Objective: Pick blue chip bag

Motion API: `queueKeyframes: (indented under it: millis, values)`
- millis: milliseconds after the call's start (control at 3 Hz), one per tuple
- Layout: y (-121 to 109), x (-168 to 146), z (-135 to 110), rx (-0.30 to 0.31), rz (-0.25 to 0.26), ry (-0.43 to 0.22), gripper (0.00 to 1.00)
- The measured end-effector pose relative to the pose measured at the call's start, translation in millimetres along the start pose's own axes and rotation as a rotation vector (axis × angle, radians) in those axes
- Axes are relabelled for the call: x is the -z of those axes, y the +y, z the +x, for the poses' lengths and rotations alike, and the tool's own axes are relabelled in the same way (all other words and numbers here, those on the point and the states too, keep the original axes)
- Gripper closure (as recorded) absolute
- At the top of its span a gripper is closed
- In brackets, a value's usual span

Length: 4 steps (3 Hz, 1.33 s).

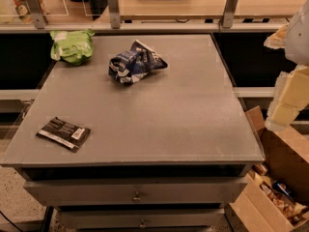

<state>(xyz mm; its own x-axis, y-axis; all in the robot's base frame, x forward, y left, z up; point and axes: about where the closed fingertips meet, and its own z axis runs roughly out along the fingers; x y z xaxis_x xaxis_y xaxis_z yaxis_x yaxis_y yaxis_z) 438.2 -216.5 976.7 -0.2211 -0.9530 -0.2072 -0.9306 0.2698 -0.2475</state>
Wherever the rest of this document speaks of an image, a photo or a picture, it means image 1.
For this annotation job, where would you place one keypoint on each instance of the upper grey drawer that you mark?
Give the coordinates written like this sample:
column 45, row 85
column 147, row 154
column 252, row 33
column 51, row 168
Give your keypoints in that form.
column 88, row 192

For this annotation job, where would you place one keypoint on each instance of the grey drawer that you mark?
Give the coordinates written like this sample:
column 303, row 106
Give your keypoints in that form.
column 140, row 219
column 88, row 192

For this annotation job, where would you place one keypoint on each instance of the blue pepsi can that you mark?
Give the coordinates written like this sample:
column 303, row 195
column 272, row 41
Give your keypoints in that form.
column 281, row 187

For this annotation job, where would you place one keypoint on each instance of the left metal bracket post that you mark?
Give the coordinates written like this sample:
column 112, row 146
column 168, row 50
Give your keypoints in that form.
column 37, row 13

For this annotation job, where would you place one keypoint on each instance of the green chip bag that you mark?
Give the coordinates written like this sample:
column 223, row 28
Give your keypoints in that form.
column 74, row 47

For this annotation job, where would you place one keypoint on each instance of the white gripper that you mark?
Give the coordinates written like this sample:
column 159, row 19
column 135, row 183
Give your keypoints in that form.
column 298, row 39

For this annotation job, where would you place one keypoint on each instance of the middle metal bracket post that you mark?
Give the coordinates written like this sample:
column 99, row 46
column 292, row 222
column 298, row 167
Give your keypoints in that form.
column 114, row 13

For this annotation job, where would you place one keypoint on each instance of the blue chip bag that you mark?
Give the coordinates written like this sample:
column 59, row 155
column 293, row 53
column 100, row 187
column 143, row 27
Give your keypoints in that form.
column 133, row 65

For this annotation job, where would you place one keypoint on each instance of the open cardboard box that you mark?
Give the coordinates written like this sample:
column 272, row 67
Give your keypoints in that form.
column 287, row 160

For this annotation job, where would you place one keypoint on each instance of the lower grey drawer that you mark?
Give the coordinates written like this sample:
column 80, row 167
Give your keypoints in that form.
column 140, row 219

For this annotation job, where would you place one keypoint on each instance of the snack packs in box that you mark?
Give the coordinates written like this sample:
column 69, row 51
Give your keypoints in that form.
column 293, row 211

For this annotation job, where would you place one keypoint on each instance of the colourful package behind glass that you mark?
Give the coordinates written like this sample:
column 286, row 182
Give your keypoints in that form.
column 17, row 11

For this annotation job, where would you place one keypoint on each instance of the right metal bracket post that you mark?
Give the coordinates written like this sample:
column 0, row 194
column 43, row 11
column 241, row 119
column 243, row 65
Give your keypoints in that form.
column 227, row 18

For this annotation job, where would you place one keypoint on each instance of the black snack packet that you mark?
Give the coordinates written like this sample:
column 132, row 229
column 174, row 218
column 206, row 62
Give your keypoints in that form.
column 64, row 133

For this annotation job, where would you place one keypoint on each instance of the metal bracket post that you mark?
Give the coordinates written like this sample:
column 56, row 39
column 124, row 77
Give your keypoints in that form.
column 114, row 13
column 37, row 13
column 227, row 18

